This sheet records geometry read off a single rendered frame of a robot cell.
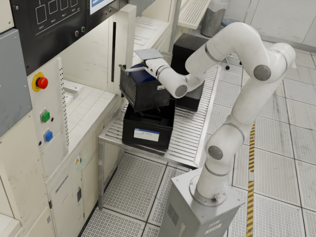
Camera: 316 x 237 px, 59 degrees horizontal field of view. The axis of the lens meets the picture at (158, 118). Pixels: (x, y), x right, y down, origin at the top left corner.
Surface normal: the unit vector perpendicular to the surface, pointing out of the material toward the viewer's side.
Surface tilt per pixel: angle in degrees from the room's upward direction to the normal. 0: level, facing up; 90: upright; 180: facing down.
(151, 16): 90
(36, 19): 90
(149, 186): 0
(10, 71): 90
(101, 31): 90
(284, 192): 0
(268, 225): 0
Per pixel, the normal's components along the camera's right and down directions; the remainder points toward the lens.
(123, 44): -0.28, 0.58
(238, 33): -0.50, 0.03
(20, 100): 0.95, 0.28
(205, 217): 0.14, -0.77
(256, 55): -0.77, -0.29
